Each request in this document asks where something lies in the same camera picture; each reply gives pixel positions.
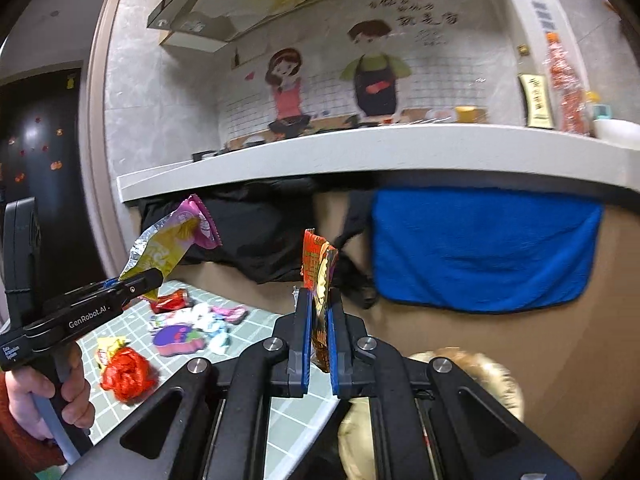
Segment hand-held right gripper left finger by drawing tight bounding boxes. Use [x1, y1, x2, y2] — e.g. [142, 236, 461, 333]
[62, 287, 321, 480]

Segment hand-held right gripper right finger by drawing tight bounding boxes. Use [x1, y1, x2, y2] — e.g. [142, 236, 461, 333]
[325, 290, 581, 480]

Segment cartoon print tissue pack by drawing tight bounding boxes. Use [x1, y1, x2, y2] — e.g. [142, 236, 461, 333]
[149, 309, 198, 332]

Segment yellow purple snack wrapper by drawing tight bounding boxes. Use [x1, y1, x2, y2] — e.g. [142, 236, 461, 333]
[119, 194, 222, 286]

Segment purple flip-flop shaped sponge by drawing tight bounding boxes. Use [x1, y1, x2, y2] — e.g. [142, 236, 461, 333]
[152, 324, 206, 358]

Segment small white tissue pack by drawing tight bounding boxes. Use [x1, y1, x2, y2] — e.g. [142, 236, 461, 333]
[191, 302, 228, 333]
[206, 330, 232, 354]

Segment orange red snack wrapper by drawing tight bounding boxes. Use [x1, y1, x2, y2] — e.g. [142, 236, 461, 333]
[300, 228, 340, 373]

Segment person's left hand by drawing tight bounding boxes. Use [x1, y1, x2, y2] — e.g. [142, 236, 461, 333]
[5, 370, 97, 443]

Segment shiny red wrapper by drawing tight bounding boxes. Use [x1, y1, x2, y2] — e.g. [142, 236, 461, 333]
[150, 289, 192, 313]

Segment green grid mat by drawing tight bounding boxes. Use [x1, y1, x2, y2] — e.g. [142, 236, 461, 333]
[37, 277, 346, 480]

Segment black cloth bag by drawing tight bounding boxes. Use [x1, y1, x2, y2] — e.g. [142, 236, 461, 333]
[137, 177, 378, 310]

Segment group of fridge magnets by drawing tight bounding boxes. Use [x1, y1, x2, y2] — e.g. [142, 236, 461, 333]
[2, 75, 76, 183]

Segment black refrigerator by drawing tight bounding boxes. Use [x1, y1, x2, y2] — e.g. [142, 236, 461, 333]
[0, 67, 93, 281]

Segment black gas stove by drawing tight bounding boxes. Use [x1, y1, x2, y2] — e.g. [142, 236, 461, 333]
[191, 146, 236, 162]

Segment blue towel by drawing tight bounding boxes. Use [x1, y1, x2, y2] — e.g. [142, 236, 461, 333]
[371, 187, 604, 315]

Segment white stone counter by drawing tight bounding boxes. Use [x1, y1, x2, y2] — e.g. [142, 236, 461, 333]
[116, 122, 640, 206]

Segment brown cabinet front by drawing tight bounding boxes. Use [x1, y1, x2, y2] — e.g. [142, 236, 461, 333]
[170, 185, 640, 480]

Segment glass range hood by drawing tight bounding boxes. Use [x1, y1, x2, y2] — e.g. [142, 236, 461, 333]
[146, 0, 398, 53]

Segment glass bottle yellow label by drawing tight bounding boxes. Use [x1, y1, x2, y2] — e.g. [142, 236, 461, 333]
[517, 74, 555, 128]

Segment bottle with orange contents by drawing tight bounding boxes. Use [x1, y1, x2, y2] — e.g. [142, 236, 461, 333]
[545, 32, 593, 136]

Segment white bowl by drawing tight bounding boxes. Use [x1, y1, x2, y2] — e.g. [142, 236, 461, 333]
[592, 117, 640, 151]

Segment small yellow topped container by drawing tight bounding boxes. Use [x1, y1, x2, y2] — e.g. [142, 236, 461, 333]
[585, 91, 614, 121]

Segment white water heater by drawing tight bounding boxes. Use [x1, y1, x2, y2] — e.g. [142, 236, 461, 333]
[502, 0, 591, 126]

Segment cartoon couple wall sticker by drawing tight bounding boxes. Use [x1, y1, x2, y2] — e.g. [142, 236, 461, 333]
[220, 0, 488, 143]

